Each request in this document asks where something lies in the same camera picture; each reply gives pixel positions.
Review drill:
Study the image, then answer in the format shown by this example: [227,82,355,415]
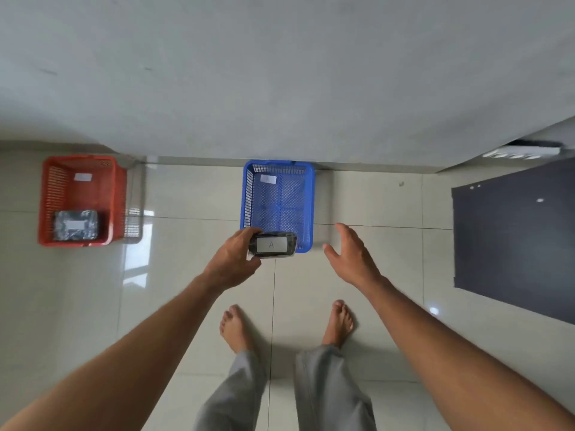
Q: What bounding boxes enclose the grey trousers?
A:
[193,345,377,431]

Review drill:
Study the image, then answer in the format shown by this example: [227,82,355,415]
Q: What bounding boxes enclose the person's right hand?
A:
[323,223,383,292]

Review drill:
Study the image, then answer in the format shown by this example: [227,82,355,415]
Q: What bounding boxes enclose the person's left hand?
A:
[202,226,264,292]

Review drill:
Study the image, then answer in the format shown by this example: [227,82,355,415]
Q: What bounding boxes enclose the person's right foot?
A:
[321,300,355,349]

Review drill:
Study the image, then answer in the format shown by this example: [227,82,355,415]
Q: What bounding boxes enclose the black packet with white label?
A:
[248,232,298,259]

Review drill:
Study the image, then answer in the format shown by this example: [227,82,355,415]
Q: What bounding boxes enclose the person's left foot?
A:
[219,304,253,354]

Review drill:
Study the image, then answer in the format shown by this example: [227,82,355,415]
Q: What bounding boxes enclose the grey packet with white label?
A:
[53,210,99,241]

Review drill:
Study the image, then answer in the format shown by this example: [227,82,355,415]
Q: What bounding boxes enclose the red plastic basket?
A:
[38,155,128,247]

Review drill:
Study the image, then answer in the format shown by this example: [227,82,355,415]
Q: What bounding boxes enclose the blue plastic basket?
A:
[241,160,315,254]

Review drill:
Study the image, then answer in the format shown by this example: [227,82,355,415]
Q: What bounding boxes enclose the dark grey floor mat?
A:
[451,158,575,326]

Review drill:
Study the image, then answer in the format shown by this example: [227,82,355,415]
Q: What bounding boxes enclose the person's foot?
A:
[219,304,253,354]
[321,300,355,349]

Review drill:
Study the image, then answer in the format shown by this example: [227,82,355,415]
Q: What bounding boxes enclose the person's left forearm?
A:
[0,271,225,431]

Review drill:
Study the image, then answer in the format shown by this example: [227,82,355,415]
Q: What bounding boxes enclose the person's right forearm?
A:
[359,276,575,431]

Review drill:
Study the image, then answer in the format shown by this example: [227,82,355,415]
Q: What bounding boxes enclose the white power strip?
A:
[482,145,562,160]

